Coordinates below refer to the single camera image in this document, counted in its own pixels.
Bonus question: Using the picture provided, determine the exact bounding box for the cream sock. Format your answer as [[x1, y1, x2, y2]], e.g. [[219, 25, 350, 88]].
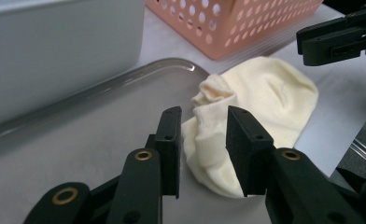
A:
[[180, 104, 268, 199], [191, 55, 319, 150]]

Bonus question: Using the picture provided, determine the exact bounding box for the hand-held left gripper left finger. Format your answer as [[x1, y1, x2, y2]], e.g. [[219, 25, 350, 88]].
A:
[[154, 105, 183, 200]]

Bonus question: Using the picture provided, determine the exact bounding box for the grey divided storage box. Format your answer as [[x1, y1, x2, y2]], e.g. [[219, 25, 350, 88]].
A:
[[0, 0, 147, 130]]

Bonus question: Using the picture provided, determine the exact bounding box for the pink perforated basket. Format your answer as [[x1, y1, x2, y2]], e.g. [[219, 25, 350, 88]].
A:
[[145, 0, 325, 61]]

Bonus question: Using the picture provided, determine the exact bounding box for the transparent grey box lid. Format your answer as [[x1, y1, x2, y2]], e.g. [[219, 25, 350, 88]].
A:
[[0, 57, 211, 224]]

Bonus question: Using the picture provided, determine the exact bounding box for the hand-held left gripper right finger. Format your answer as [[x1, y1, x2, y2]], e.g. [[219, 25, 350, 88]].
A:
[[225, 105, 275, 198]]

